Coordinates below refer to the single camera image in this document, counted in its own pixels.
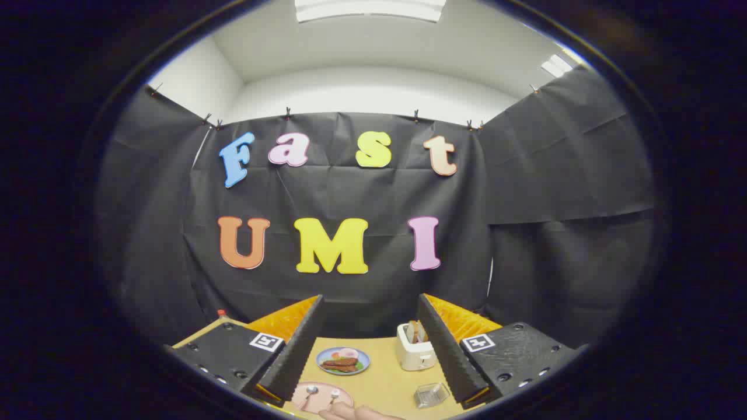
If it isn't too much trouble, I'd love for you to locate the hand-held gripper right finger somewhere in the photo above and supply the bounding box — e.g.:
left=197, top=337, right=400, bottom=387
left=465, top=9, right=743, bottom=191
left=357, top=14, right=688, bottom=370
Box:
left=416, top=293, right=584, bottom=410

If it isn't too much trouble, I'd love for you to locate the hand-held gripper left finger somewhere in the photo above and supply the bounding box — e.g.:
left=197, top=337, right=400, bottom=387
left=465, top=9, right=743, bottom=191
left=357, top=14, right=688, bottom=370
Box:
left=165, top=295, right=325, bottom=408

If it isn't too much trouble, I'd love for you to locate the blue plate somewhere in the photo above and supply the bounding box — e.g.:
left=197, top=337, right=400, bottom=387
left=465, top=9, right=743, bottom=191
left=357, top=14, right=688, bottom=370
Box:
left=316, top=346, right=371, bottom=376

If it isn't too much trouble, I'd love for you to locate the white toaster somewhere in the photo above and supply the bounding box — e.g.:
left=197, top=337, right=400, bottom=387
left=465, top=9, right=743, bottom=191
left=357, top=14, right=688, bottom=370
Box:
left=397, top=321, right=437, bottom=372

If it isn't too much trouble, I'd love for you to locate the pink plate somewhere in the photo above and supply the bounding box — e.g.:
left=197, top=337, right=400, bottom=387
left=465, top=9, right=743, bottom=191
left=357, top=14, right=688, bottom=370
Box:
left=292, top=382, right=354, bottom=415

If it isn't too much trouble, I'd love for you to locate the small ceiling light panel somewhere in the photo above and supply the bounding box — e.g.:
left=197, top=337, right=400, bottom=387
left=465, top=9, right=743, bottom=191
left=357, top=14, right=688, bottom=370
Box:
left=541, top=54, right=574, bottom=78

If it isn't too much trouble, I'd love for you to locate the metal wire basket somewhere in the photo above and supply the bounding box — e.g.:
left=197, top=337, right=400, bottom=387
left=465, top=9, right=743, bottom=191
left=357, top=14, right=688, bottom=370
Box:
left=414, top=383, right=451, bottom=409

